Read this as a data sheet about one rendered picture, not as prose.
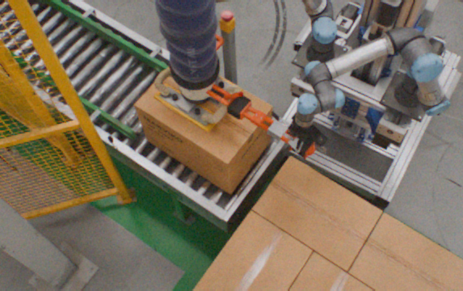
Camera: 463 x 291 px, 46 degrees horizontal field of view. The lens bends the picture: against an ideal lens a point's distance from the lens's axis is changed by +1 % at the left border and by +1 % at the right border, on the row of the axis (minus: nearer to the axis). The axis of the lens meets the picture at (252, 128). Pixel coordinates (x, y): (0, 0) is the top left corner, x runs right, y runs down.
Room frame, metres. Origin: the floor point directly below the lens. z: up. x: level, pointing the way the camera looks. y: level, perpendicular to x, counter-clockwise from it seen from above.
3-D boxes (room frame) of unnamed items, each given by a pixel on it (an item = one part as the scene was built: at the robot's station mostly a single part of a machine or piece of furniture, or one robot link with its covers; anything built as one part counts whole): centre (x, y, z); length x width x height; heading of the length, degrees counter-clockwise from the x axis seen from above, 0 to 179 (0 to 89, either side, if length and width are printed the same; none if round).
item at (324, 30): (1.70, -0.36, 1.20); 0.13 x 0.12 x 0.14; 2
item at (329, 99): (1.15, -0.30, 1.49); 0.11 x 0.11 x 0.08; 20
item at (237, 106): (1.29, 0.06, 1.19); 0.10 x 0.08 x 0.06; 145
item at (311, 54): (1.70, -0.36, 1.09); 0.15 x 0.15 x 0.10
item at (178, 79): (1.44, 0.26, 1.31); 0.23 x 0.23 x 0.04
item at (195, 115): (1.36, 0.32, 1.09); 0.34 x 0.10 x 0.05; 55
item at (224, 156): (1.44, 0.25, 0.75); 0.60 x 0.40 x 0.40; 56
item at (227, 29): (1.97, 0.14, 0.50); 0.07 x 0.07 x 1.00; 55
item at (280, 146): (1.23, -0.05, 0.58); 0.70 x 0.03 x 0.06; 145
